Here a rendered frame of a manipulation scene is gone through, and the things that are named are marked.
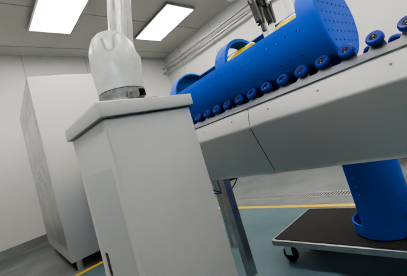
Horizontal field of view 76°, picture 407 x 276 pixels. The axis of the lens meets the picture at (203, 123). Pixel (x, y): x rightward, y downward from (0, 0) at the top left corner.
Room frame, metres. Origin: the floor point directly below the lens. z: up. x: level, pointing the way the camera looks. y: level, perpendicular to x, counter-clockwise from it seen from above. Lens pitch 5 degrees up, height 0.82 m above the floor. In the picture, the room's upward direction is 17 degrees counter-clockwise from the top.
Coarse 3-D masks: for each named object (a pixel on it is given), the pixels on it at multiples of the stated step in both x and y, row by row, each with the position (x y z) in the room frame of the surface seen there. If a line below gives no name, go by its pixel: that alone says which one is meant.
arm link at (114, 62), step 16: (112, 32) 0.83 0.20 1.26; (96, 48) 0.80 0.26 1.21; (112, 48) 0.80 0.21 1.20; (128, 48) 0.83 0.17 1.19; (96, 64) 0.80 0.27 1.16; (112, 64) 0.79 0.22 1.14; (128, 64) 0.82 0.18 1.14; (96, 80) 0.81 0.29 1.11; (112, 80) 0.79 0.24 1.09; (128, 80) 0.81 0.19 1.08
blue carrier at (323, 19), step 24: (312, 0) 0.75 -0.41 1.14; (336, 0) 0.85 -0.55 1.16; (288, 24) 0.81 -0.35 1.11; (312, 24) 0.76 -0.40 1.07; (336, 24) 0.81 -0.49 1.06; (240, 48) 1.21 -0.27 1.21; (264, 48) 0.90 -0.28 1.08; (288, 48) 0.84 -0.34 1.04; (312, 48) 0.80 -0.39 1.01; (336, 48) 0.78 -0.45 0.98; (216, 72) 1.10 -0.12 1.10; (240, 72) 1.01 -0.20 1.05; (264, 72) 0.95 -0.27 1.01; (288, 72) 0.91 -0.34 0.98; (312, 72) 0.90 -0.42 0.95; (192, 96) 1.27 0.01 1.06; (216, 96) 1.17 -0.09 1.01
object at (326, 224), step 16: (320, 208) 1.92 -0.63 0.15; (336, 208) 1.84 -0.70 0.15; (352, 208) 1.76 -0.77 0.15; (304, 224) 1.73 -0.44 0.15; (320, 224) 1.66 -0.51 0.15; (336, 224) 1.60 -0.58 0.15; (352, 224) 1.54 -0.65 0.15; (272, 240) 1.65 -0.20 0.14; (288, 240) 1.58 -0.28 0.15; (304, 240) 1.51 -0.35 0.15; (320, 240) 1.46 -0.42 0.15; (336, 240) 1.41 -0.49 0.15; (352, 240) 1.36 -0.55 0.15; (368, 240) 1.32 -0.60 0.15; (400, 240) 1.24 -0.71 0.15; (288, 256) 1.64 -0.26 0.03; (384, 256) 1.22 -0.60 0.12; (400, 256) 1.17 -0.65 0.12
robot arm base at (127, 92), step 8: (120, 88) 0.80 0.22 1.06; (128, 88) 0.81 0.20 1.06; (136, 88) 0.82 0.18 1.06; (144, 88) 0.88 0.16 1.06; (104, 96) 0.80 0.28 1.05; (112, 96) 0.79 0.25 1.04; (120, 96) 0.79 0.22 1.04; (128, 96) 0.79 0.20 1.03; (136, 96) 0.78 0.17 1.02; (144, 96) 0.79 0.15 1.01; (152, 96) 0.85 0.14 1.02
